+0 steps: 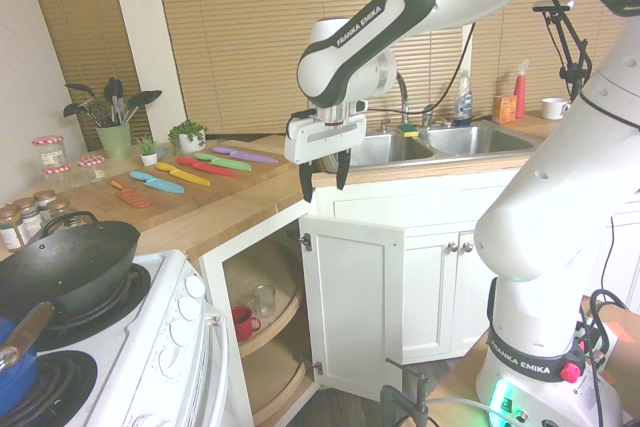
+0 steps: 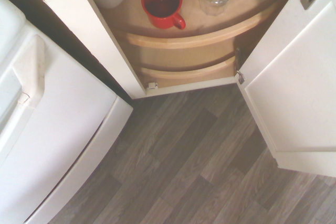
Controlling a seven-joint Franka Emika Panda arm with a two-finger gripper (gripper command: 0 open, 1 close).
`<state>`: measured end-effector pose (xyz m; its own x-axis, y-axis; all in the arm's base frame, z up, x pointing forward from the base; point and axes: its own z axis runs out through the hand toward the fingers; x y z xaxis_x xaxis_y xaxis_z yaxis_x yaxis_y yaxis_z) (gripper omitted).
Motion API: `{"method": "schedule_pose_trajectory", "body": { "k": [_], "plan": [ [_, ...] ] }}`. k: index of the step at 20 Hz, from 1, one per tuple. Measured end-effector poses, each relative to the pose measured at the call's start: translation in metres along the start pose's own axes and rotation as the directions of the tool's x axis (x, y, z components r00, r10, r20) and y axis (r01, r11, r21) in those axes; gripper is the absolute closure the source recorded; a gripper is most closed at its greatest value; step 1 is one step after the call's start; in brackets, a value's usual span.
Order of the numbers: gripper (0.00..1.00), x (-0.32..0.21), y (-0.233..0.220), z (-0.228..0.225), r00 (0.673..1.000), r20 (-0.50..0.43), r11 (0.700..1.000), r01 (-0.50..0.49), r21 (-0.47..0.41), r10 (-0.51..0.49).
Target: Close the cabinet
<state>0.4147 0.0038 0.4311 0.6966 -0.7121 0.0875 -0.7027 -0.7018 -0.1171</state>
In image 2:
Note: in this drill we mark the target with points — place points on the white cabinet door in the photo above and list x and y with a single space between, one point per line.
288 90

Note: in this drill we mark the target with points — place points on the white magnetic door catch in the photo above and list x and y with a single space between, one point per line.
152 85

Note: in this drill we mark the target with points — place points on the small round wooden shelf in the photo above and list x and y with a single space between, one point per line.
183 74

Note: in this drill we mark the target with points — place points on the large round wooden shelf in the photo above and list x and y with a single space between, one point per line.
189 39

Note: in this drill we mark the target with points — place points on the small metal door hinge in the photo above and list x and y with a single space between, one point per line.
240 75

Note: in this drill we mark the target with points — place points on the red ceramic mug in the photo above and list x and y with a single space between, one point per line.
161 1

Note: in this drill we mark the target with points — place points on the white kitchen stove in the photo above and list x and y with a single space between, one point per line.
65 129

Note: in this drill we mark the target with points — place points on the white corner cabinet frame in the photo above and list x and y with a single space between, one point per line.
105 51

